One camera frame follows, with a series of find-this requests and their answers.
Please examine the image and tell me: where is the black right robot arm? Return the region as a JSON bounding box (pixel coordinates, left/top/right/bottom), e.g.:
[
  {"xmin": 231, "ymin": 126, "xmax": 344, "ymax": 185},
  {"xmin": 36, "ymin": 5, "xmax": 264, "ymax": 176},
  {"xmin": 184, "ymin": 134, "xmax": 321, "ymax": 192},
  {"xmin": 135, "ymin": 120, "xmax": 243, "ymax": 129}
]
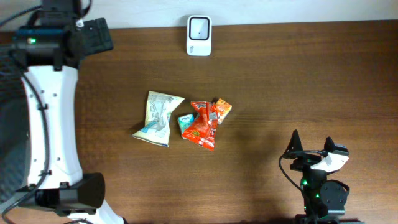
[{"xmin": 278, "ymin": 130, "xmax": 361, "ymax": 224}]

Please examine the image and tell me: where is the white barcode scanner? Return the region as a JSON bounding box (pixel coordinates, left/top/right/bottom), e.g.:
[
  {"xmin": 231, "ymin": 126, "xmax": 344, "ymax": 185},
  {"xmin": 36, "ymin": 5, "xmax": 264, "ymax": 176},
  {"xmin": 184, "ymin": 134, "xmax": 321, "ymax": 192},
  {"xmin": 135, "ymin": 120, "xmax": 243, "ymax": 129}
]
[{"xmin": 186, "ymin": 15, "xmax": 212, "ymax": 57}]

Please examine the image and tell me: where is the red snack bag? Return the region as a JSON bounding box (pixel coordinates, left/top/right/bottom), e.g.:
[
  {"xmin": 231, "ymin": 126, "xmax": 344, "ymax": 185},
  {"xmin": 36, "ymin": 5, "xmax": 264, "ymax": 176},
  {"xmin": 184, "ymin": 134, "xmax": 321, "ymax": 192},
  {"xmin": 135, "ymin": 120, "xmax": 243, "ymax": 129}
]
[{"xmin": 182, "ymin": 101, "xmax": 218, "ymax": 151}]

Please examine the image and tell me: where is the green Kleenex tissue pack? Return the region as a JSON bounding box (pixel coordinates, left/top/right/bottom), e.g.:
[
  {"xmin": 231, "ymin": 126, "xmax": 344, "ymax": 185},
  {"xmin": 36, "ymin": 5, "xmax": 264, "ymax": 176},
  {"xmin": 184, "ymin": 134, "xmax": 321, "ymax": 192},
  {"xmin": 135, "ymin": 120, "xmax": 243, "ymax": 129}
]
[{"xmin": 177, "ymin": 114, "xmax": 195, "ymax": 134}]

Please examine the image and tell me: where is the orange small carton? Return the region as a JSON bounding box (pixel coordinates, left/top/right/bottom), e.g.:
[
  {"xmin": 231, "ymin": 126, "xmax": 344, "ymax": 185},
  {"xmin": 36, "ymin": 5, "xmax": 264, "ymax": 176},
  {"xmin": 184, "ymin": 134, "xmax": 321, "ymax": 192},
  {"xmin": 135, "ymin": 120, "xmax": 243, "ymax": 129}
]
[{"xmin": 215, "ymin": 98, "xmax": 232, "ymax": 124}]

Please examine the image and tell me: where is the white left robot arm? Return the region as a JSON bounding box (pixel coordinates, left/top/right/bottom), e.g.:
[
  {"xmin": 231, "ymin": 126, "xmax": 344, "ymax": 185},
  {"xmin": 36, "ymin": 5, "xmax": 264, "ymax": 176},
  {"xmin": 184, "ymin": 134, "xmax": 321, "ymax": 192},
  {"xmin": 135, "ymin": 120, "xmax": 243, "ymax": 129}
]
[{"xmin": 9, "ymin": 18, "xmax": 125, "ymax": 223}]

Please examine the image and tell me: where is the cream white snack bag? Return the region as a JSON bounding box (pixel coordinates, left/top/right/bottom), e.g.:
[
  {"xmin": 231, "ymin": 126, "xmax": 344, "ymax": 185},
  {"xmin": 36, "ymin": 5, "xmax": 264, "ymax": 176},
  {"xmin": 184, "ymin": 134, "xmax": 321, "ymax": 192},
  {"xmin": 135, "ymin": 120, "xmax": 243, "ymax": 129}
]
[{"xmin": 132, "ymin": 91, "xmax": 185, "ymax": 147}]

